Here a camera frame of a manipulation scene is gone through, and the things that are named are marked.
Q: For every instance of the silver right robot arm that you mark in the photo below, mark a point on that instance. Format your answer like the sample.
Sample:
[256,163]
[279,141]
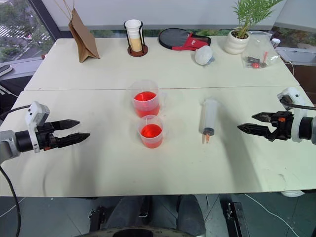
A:
[309,128]

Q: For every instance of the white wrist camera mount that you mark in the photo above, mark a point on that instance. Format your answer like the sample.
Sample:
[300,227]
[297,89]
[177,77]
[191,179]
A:
[36,119]
[295,108]

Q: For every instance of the small beaker with red liquid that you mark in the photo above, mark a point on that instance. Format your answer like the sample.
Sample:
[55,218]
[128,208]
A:
[150,131]

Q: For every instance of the clear zip bag with parts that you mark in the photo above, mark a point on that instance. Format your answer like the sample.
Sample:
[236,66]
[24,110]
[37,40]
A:
[261,53]

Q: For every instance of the green palm plant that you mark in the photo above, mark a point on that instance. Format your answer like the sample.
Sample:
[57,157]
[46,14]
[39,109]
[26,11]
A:
[248,13]

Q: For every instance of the black and red paddle case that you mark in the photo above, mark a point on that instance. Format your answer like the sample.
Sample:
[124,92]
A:
[184,39]

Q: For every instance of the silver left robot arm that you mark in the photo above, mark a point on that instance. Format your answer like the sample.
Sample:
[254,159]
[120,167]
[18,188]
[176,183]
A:
[11,145]

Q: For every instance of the small white cup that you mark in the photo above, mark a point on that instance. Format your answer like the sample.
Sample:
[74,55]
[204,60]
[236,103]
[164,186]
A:
[275,43]

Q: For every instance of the white ribbed plant pot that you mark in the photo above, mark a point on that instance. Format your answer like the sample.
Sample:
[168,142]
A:
[236,42]

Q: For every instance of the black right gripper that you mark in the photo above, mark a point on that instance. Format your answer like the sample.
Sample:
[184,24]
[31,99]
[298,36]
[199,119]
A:
[281,127]

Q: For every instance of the brown paper bag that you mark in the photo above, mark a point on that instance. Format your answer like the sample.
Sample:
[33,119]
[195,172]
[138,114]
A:
[82,39]

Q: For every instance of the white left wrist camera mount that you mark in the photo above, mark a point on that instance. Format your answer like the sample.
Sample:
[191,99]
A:
[36,119]

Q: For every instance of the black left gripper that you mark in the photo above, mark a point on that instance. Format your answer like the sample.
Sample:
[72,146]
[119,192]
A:
[44,141]

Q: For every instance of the large beaker with red liquid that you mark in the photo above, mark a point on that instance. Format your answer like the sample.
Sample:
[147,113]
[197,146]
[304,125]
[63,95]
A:
[145,98]

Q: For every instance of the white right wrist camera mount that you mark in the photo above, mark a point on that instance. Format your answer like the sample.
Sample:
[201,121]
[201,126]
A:
[295,108]

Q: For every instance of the large clear plastic syringe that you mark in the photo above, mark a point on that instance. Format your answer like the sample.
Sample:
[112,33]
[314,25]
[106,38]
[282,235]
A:
[209,116]

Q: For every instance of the stack of paper cups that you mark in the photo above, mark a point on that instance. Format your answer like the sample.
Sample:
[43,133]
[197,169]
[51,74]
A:
[134,34]

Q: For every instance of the dark rounded robot legs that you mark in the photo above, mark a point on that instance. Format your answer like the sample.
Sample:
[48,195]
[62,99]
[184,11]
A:
[158,214]

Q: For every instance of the cup stack in black holder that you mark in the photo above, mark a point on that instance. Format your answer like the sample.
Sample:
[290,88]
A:
[137,43]

